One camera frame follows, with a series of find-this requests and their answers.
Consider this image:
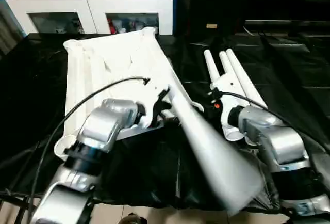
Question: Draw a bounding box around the white plastic table leg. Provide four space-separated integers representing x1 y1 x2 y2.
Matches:
164 84 264 217
203 49 244 142
218 50 260 147
225 48 269 110

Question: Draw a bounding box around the white plastic table top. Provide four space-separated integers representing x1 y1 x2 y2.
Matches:
54 26 204 163

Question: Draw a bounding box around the black plastic mat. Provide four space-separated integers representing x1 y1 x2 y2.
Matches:
0 33 330 214

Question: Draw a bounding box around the dark brown rounded object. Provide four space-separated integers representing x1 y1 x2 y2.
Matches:
123 213 147 224

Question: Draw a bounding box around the white cabinet with glass doors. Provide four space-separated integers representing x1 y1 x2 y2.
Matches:
2 0 174 36

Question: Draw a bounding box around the grey curtain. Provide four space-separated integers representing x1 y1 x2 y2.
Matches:
0 2 26 54

